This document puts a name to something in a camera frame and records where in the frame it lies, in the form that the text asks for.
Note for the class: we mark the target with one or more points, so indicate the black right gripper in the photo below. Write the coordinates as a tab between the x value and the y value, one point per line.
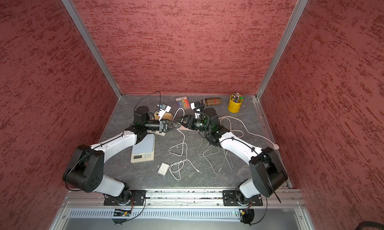
189	119

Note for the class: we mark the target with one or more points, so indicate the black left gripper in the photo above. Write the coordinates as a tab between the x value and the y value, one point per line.
163	126

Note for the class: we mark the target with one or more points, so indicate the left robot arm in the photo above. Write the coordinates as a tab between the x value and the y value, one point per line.
85	170

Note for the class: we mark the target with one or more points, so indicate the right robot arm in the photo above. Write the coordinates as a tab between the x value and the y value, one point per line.
267	170

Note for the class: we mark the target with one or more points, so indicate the blue top electronic scale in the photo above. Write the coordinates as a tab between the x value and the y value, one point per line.
144	151

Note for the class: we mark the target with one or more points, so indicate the pink power strip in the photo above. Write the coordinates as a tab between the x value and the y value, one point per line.
182	128

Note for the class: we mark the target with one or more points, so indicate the rainbow marker pack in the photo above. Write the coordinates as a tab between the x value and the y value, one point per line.
183	102

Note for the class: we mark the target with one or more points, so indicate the plaid pencil case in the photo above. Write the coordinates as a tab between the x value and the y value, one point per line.
211	101

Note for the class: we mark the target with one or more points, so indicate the white square charger block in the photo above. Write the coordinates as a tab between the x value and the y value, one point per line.
163	169

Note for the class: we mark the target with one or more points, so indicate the yellow pen holder cup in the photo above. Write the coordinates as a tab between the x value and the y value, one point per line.
235	102

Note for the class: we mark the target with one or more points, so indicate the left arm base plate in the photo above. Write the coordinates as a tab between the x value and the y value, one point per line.
127	198

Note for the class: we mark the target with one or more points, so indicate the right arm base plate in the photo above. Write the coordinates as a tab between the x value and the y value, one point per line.
236	198

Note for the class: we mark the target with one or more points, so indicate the aluminium corner post left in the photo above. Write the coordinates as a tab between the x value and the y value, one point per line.
79	23

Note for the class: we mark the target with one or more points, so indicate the aluminium corner post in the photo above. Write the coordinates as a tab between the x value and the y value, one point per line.
79	23
288	31

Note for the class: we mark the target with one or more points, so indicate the aluminium corner post right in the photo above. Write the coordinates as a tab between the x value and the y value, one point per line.
288	31

